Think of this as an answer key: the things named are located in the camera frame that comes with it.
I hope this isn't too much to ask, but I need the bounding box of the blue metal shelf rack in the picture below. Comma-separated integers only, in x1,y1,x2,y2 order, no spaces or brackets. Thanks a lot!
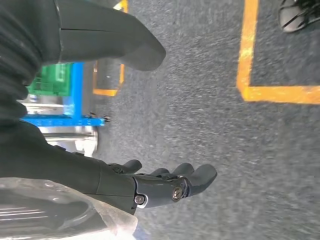
21,62,112,128

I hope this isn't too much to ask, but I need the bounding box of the glossy grey robot body cover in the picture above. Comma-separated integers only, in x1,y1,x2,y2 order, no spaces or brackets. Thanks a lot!
0,177,139,240

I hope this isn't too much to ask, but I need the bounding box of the green plastic crate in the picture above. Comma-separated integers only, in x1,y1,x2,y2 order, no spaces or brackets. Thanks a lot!
26,62,74,98

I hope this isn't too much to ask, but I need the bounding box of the chrome stanchion post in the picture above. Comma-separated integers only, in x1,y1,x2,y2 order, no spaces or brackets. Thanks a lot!
20,95,67,116
39,126,100,158

